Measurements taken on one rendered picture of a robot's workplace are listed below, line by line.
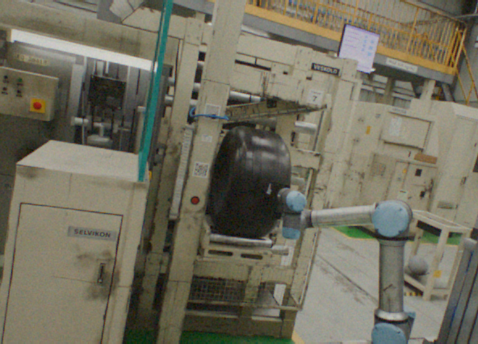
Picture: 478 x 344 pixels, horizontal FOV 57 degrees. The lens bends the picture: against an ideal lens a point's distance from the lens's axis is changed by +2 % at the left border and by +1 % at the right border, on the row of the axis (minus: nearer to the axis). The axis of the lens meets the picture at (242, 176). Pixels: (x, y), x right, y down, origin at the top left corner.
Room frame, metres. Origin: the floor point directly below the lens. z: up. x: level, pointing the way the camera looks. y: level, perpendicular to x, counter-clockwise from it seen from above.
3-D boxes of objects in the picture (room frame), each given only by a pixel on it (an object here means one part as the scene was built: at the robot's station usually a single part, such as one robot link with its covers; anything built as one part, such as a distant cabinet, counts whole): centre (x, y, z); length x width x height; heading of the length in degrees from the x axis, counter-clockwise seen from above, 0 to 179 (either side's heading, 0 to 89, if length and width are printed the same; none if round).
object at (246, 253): (2.13, -0.05, 0.84); 0.36 x 0.09 x 0.06; 105
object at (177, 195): (2.13, 0.30, 1.19); 0.05 x 0.04 x 0.48; 15
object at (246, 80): (2.59, -0.06, 1.71); 0.61 x 0.25 x 0.15; 105
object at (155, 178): (2.95, 0.59, 0.61); 0.33 x 0.06 x 0.86; 15
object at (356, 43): (6.24, -1.20, 2.60); 0.60 x 0.05 x 0.55; 116
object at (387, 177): (6.78, -2.43, 0.62); 0.91 x 0.58 x 1.25; 116
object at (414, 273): (4.56, -2.11, 0.40); 0.60 x 0.35 x 0.80; 26
